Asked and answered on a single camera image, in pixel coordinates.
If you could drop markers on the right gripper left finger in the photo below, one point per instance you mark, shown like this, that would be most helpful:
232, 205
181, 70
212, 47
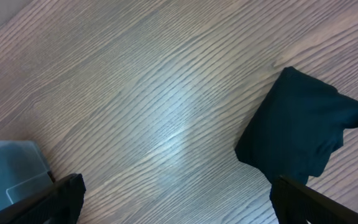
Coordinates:
60, 203

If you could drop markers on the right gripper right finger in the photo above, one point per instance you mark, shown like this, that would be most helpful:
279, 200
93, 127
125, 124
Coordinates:
295, 203

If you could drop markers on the black cloth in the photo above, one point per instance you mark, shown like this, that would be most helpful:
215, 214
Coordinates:
296, 128

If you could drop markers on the clear plastic storage container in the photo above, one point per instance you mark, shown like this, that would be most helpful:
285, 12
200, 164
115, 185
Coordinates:
24, 171

